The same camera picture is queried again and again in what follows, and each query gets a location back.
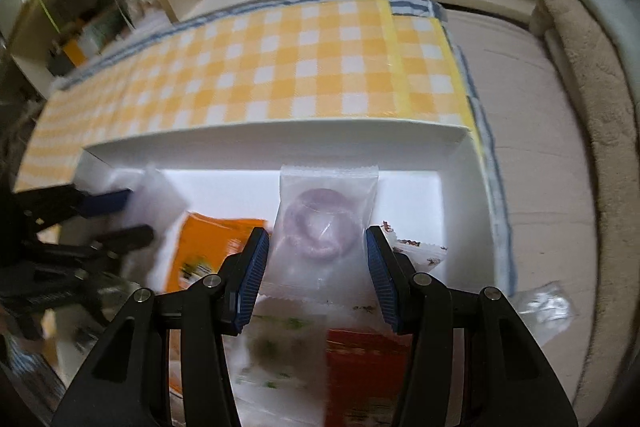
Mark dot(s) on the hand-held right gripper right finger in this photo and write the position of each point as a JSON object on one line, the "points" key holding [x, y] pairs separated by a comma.
{"points": [[382, 277]]}

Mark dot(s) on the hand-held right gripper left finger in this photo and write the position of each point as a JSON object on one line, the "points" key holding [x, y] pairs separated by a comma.
{"points": [[250, 277]]}

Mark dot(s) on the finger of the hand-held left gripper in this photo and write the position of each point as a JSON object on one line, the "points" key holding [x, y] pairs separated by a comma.
{"points": [[120, 241], [107, 203]]}

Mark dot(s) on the orange snack packet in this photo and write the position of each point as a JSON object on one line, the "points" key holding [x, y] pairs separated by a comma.
{"points": [[210, 242]]}

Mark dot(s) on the clear green-printed snack packet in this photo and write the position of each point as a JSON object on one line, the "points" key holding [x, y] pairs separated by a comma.
{"points": [[280, 347]]}

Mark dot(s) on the frosted packet with purple donut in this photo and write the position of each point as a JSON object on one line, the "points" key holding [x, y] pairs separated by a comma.
{"points": [[320, 217]]}

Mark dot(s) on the red snack packet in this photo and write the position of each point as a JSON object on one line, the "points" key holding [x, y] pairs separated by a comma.
{"points": [[365, 367]]}

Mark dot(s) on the white cardboard tray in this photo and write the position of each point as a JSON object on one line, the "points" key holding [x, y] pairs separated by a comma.
{"points": [[225, 152]]}

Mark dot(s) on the clear wrapper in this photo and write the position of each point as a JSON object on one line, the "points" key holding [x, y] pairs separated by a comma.
{"points": [[545, 309]]}

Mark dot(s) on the yellow box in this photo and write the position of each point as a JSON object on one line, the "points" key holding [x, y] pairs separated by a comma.
{"points": [[74, 53]]}

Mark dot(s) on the tissue box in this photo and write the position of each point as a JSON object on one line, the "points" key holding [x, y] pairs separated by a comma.
{"points": [[102, 32]]}

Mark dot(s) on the yellow checked tablecloth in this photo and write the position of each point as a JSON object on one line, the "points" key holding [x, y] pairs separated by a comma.
{"points": [[250, 72]]}

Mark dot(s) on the green ribbon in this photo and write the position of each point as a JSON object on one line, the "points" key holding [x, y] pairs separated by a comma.
{"points": [[45, 7]]}

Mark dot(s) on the grey mattress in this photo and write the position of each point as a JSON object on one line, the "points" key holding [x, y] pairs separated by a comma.
{"points": [[540, 132]]}

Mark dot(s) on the beige fleece blanket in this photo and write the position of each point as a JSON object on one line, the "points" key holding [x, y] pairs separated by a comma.
{"points": [[600, 132]]}

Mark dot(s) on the light blue fleece blanket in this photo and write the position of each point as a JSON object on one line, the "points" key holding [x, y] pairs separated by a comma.
{"points": [[600, 7]]}

